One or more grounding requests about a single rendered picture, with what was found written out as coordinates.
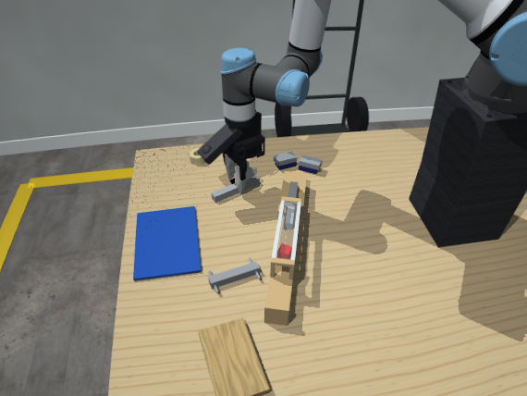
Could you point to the light brown wooden board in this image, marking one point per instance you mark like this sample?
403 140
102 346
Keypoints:
232 361

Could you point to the grey bar with cross pins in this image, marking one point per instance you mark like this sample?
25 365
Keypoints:
233 275

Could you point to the grey square stick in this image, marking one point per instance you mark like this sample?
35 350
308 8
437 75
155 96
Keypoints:
232 189
293 187

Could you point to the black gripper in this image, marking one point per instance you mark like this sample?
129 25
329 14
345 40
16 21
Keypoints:
246 146

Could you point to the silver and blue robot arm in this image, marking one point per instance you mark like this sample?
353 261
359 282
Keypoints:
497 27

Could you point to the beige roll of tape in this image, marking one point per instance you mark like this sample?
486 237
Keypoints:
195 158

